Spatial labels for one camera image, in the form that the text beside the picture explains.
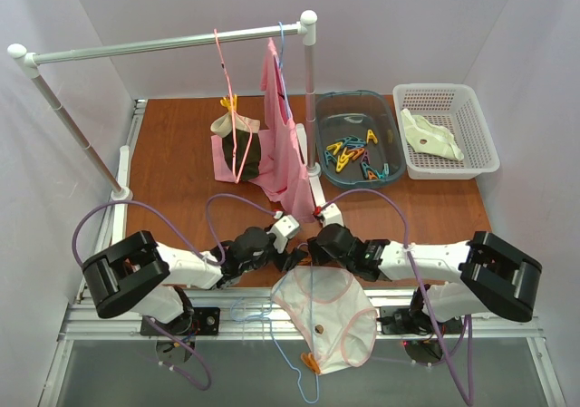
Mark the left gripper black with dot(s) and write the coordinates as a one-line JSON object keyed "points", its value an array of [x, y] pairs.
{"points": [[281, 258]]}

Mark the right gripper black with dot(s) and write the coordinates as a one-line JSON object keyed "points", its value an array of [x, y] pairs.
{"points": [[313, 253]]}

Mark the white pink-trimmed underwear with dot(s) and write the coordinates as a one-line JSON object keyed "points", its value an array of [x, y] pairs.
{"points": [[331, 316]]}

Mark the pink garment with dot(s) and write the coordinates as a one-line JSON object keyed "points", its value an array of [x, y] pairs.
{"points": [[282, 173]]}

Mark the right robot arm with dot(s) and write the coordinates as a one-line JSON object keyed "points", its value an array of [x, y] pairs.
{"points": [[483, 274]]}

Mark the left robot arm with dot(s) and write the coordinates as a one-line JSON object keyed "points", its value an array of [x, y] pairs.
{"points": [[141, 275]]}

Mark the dark green beige underwear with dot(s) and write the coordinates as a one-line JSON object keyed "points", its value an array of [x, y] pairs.
{"points": [[223, 127]]}

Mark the cream underwear in basket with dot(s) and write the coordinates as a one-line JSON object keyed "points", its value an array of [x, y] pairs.
{"points": [[425, 137]]}

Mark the yellow clothespin on hanger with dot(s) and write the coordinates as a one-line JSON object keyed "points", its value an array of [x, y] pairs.
{"points": [[229, 102]]}

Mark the blue hanger with pink garment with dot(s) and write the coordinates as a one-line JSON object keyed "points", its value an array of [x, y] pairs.
{"points": [[280, 64]]}

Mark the yellow clothespin centre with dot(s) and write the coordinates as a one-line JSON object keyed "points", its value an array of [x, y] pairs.
{"points": [[343, 159]]}

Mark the magenta clothespin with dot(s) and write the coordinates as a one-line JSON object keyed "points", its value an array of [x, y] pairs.
{"points": [[365, 158]]}

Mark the light blue clothespin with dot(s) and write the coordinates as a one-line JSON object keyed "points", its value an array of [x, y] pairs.
{"points": [[352, 142]]}

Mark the teal transparent plastic bin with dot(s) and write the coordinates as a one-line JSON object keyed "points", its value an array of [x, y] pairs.
{"points": [[344, 114]]}

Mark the white plastic basket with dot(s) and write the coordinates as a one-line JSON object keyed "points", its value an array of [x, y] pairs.
{"points": [[456, 107]]}

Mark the clothes rack with white feet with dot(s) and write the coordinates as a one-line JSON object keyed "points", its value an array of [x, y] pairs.
{"points": [[29, 63]]}

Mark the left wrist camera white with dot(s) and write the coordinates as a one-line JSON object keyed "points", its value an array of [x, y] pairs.
{"points": [[284, 230]]}

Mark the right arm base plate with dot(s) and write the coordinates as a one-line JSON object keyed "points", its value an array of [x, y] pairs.
{"points": [[404, 320]]}

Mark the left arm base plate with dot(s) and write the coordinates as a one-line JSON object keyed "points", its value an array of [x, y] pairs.
{"points": [[194, 321]]}

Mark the pink wire hanger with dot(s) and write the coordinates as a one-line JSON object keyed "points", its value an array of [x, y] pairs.
{"points": [[237, 171]]}

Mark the aluminium rail frame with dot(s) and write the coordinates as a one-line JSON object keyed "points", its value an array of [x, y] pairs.
{"points": [[250, 315]]}

